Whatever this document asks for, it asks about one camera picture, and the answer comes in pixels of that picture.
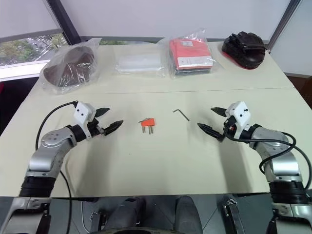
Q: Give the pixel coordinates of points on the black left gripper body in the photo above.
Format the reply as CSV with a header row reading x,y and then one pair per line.
x,y
93,129

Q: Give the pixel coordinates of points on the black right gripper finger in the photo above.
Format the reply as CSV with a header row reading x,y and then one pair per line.
x,y
220,111
212,131

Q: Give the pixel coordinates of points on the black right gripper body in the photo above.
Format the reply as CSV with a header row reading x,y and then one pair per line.
x,y
230,129

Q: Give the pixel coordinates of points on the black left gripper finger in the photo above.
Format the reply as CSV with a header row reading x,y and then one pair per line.
x,y
101,112
112,128

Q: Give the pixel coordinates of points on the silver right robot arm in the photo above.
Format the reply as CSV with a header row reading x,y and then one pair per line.
x,y
280,158

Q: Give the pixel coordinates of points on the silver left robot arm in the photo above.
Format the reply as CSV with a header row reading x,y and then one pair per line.
x,y
46,156

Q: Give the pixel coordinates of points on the black hex key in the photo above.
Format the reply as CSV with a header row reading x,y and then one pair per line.
x,y
181,114

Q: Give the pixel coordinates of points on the red rectangular block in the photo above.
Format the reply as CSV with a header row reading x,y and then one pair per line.
x,y
149,122

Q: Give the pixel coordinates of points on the bagged brown rounded item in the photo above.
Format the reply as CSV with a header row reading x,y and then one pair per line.
x,y
70,68

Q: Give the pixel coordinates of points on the clear plastic bag stack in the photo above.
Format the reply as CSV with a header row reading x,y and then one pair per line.
x,y
137,64

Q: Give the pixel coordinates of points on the bagged red and black packs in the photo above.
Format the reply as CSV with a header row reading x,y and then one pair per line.
x,y
191,57

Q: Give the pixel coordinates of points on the black gloves pile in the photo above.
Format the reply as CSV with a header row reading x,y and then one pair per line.
x,y
245,47

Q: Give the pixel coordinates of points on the dark rounded shape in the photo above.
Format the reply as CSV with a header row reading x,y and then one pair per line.
x,y
187,214
126,214

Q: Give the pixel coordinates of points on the small metal clip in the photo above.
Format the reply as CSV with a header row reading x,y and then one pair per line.
x,y
94,216

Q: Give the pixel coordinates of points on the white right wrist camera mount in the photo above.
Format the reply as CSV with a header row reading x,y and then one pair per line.
x,y
240,114

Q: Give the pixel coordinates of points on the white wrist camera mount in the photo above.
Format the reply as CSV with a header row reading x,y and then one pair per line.
x,y
240,114
83,113

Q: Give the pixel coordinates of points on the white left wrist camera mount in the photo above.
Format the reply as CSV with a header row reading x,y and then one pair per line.
x,y
83,113

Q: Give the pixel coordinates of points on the dark window frame pillar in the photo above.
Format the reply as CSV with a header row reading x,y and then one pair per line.
x,y
65,20

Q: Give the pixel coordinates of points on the grey wall pillar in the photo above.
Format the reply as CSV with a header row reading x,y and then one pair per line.
x,y
284,22

